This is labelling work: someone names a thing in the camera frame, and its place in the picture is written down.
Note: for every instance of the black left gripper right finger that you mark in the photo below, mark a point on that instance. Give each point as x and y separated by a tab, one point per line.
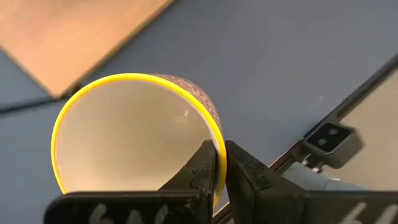
264	202

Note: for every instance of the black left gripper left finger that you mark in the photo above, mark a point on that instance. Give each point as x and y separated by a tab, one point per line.
186	205

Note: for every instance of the yellow-rimmed patterned coffee mug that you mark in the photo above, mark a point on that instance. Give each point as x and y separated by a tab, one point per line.
124	140

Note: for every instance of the blue-grey table mat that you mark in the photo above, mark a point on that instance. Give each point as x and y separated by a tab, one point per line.
280	62

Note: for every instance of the black frame bracket block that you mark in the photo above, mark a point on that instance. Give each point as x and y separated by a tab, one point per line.
332	144

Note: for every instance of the black aluminium table frame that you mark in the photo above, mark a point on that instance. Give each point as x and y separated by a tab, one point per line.
342	109

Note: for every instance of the wooden shelf with black frame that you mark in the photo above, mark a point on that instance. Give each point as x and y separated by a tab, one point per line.
71	40

